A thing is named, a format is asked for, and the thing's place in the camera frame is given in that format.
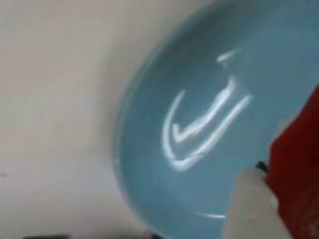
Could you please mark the blue round dish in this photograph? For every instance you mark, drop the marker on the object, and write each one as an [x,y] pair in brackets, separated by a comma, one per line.
[199,174]

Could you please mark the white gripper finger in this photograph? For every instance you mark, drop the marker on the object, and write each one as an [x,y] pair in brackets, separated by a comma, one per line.
[249,206]

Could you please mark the red tuna toy sushi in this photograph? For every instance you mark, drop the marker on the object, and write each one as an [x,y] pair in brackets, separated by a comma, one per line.
[299,161]

